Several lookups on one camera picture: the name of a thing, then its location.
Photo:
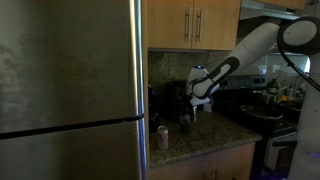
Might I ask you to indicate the yellow object by sink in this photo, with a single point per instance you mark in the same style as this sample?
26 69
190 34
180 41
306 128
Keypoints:
283 98

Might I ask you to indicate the pink soda can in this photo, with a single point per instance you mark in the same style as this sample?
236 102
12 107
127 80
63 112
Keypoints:
162 137

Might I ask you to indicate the range hood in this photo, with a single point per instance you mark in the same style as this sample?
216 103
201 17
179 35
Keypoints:
283 9

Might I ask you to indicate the wooden upper cabinet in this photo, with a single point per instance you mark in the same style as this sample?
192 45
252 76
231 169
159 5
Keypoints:
192 24

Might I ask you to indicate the wooden lower cabinet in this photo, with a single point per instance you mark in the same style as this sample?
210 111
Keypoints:
230 164

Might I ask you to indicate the black frying pan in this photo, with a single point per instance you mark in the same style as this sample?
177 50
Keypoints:
264 112

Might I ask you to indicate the wooden cabinet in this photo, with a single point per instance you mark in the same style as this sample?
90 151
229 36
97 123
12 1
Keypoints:
192 24
230 164

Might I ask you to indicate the dark glass bottle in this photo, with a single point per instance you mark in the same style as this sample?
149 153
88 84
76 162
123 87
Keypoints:
273 86

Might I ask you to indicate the kitchen faucet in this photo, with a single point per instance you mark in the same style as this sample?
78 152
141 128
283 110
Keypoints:
299 87

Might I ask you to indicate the black stove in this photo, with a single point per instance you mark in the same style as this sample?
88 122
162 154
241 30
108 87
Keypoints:
274 152

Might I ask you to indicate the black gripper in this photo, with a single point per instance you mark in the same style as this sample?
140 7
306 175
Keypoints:
185 116

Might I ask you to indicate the stainless steel refrigerator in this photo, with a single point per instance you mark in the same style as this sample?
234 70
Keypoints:
71 90

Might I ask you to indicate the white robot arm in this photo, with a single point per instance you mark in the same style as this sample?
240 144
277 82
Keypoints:
300 36

